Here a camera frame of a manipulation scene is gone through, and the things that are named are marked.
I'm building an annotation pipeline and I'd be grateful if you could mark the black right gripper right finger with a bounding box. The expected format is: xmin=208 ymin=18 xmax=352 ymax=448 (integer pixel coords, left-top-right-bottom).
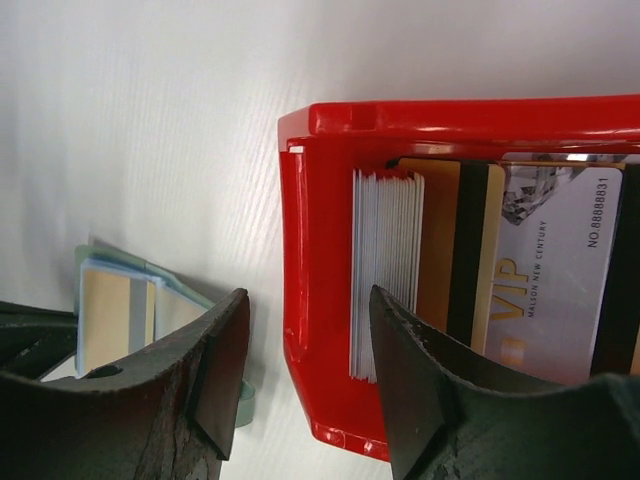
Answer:
xmin=369 ymin=286 xmax=639 ymax=479

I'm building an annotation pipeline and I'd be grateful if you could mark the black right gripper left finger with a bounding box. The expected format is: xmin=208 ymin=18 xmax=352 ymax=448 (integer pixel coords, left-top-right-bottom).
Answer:
xmin=1 ymin=289 xmax=250 ymax=479

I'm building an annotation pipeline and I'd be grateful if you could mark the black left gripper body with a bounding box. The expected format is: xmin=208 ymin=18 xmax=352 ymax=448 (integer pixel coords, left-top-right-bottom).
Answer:
xmin=0 ymin=301 xmax=78 ymax=380

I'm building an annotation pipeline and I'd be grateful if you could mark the green leather card holder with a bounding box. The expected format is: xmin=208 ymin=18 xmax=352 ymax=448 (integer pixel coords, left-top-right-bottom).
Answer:
xmin=75 ymin=245 xmax=255 ymax=451

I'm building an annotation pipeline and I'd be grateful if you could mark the red plastic card tray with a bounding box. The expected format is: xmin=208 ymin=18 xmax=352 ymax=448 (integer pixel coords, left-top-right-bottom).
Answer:
xmin=278 ymin=94 xmax=639 ymax=461

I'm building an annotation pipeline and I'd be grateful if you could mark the silver VIP card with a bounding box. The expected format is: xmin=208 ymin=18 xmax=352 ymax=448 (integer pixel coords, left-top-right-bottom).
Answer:
xmin=484 ymin=154 xmax=626 ymax=384

